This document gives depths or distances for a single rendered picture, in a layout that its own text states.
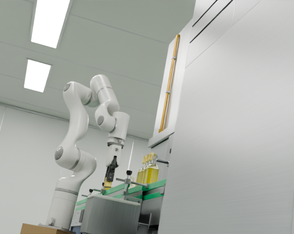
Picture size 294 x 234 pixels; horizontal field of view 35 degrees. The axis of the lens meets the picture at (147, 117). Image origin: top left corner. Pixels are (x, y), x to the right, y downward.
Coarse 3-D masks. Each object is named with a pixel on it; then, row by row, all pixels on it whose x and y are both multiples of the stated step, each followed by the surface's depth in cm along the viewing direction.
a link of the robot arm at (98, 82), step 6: (96, 78) 244; (102, 78) 243; (108, 78) 246; (90, 84) 248; (96, 84) 242; (102, 84) 239; (108, 84) 240; (96, 90) 240; (96, 96) 251; (90, 102) 256; (96, 102) 256
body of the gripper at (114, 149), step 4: (108, 144) 218; (112, 144) 216; (116, 144) 216; (112, 148) 215; (116, 148) 216; (120, 148) 215; (108, 152) 219; (112, 152) 214; (116, 152) 214; (120, 152) 215; (108, 156) 217; (112, 156) 213; (116, 156) 214; (120, 156) 214; (108, 160) 215; (112, 160) 212; (116, 160) 213; (108, 164) 214; (112, 164) 214; (116, 164) 216
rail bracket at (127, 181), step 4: (128, 172) 229; (128, 176) 228; (120, 180) 227; (124, 180) 228; (128, 180) 227; (128, 184) 228; (136, 184) 229; (140, 184) 229; (144, 184) 230; (148, 184) 230; (124, 192) 225
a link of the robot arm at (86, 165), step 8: (80, 152) 235; (88, 152) 241; (80, 160) 234; (88, 160) 237; (80, 168) 235; (88, 168) 237; (72, 176) 235; (80, 176) 234; (88, 176) 237; (56, 184) 232; (64, 184) 229; (72, 184) 229; (80, 184) 233; (72, 192) 229
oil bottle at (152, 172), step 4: (152, 164) 244; (148, 168) 243; (152, 168) 243; (156, 168) 243; (148, 172) 242; (152, 172) 242; (156, 172) 243; (148, 176) 241; (152, 176) 242; (156, 176) 242; (148, 180) 241; (152, 180) 241; (156, 180) 242
